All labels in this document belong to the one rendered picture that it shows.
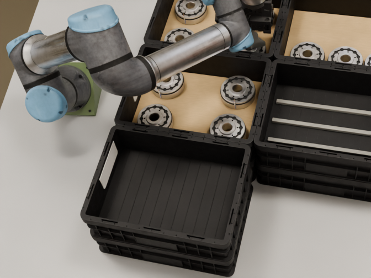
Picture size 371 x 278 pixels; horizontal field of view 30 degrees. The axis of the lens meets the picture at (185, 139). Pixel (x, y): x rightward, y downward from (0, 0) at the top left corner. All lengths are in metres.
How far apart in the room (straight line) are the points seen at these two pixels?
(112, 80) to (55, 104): 0.40
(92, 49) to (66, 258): 0.66
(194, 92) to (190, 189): 0.33
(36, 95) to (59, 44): 0.27
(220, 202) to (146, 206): 0.20
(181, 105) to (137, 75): 0.40
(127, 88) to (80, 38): 0.16
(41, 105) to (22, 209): 0.33
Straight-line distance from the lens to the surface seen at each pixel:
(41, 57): 1.95
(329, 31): 2.23
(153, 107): 2.05
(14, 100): 2.40
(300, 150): 1.85
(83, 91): 2.20
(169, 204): 1.91
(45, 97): 2.05
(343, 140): 2.00
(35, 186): 2.19
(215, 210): 1.89
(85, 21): 1.67
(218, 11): 1.91
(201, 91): 2.10
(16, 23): 3.64
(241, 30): 1.90
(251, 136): 1.88
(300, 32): 2.23
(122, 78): 1.69
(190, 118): 2.05
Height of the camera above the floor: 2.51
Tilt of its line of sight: 57 degrees down
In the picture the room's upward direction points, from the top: 13 degrees counter-clockwise
